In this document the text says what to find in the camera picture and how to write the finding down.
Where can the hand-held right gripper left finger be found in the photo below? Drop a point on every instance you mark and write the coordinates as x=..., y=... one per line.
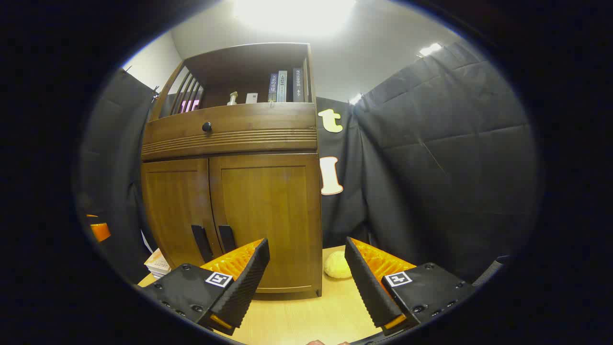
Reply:
x=246, y=287

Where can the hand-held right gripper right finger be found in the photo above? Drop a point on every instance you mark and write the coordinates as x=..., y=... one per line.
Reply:
x=368, y=287

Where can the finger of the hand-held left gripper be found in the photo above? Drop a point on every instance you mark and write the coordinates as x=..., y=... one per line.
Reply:
x=101, y=232

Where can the wooden cabinet door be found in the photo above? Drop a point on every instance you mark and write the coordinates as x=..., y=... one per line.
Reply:
x=177, y=206
x=268, y=206

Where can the wooden double-door shoe cabinet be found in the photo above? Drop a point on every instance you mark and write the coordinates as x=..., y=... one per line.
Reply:
x=239, y=62

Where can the round yellow bun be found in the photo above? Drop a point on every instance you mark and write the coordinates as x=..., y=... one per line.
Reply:
x=337, y=266

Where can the stack of white books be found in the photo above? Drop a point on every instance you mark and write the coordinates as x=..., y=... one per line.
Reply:
x=158, y=264

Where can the black backdrop cloth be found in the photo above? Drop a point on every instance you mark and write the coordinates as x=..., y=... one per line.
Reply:
x=431, y=167

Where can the white pump bottle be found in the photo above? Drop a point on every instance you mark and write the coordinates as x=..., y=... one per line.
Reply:
x=232, y=99

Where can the small ceiling light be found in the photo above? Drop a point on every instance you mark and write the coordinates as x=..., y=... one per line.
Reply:
x=429, y=49
x=355, y=99

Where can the small white box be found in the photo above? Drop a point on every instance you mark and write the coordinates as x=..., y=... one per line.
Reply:
x=251, y=98

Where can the grey book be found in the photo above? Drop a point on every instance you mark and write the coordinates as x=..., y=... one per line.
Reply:
x=282, y=87

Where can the dark book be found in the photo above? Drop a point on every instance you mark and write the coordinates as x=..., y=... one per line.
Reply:
x=298, y=85

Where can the large ceiling light panel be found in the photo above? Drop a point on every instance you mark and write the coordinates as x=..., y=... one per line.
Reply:
x=294, y=14

